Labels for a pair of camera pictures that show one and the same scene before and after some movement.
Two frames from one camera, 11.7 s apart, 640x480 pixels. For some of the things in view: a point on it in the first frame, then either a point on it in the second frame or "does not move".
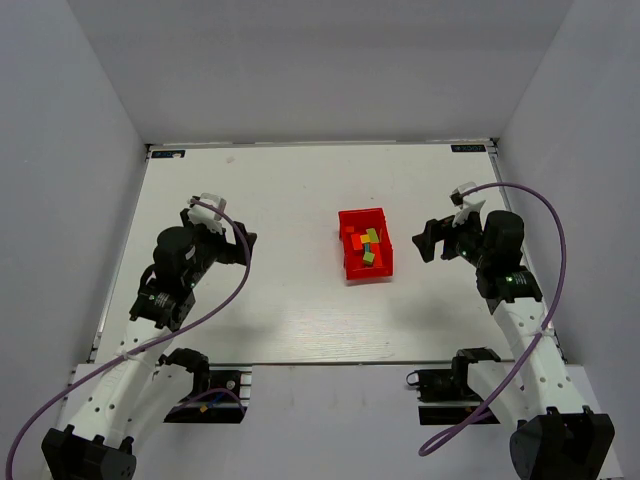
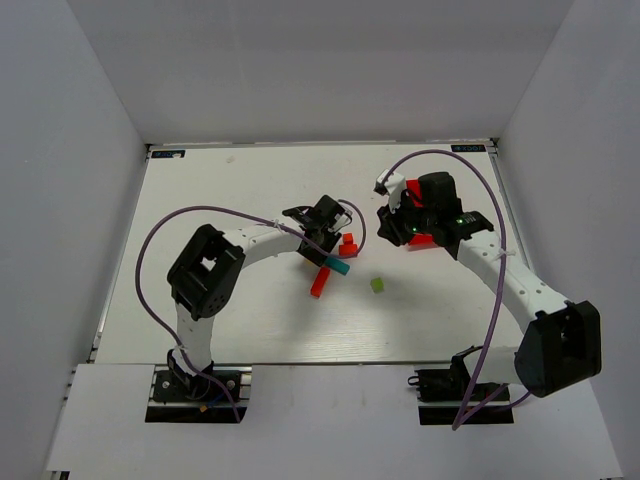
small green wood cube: x=368 y=258 to x=377 y=284
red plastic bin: x=367 y=243 to x=417 y=239
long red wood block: x=356 y=241 to x=319 y=283
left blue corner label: x=168 y=154 does not move
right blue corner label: x=468 y=148 does not move
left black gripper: x=232 y=244 to x=314 y=240
